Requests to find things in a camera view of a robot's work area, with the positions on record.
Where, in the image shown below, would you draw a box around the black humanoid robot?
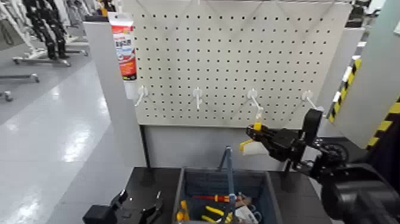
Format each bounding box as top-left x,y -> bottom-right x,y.
22,0 -> 70,60

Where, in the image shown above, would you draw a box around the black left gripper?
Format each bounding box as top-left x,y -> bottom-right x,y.
82,188 -> 165,224

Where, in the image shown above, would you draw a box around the grey pegboard stand panel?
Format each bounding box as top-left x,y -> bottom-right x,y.
143,125 -> 299,172

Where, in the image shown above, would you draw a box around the yellow handled pliers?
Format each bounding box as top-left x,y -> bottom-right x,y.
201,205 -> 233,224

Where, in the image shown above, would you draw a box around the white perforated pegboard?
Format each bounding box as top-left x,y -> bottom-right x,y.
121,0 -> 352,129

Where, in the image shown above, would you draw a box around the white packet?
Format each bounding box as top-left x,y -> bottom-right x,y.
234,205 -> 260,224

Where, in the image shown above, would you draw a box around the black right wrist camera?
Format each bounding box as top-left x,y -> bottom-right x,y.
301,108 -> 324,148

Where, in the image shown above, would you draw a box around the white red sealant tube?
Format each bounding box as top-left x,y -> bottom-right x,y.
107,12 -> 140,100

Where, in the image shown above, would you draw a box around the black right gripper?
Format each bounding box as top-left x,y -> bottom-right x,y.
245,124 -> 308,163

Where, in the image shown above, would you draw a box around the grey column yellow black tape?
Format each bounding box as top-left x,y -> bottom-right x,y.
326,0 -> 400,150

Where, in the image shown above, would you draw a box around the blue grey crate handle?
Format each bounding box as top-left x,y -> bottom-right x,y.
217,145 -> 238,220

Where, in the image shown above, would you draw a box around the black background equipment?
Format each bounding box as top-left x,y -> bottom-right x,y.
345,0 -> 373,29

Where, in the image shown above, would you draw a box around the red yellow screwdriver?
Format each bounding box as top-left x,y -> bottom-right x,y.
192,194 -> 243,203

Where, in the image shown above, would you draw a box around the yellow paint roller white sleeve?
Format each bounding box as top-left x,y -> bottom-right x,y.
239,122 -> 270,157

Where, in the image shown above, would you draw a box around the orange handled tool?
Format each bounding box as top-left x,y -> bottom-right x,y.
176,200 -> 190,222

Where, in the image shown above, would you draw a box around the grey plastic crate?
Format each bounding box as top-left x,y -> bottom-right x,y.
172,167 -> 283,224

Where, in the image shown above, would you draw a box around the white pegboard hook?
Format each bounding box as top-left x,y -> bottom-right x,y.
135,85 -> 149,107
192,87 -> 204,110
301,91 -> 324,112
247,88 -> 264,120

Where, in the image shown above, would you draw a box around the grey partition panel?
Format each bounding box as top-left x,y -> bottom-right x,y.
83,21 -> 148,167
290,27 -> 366,173

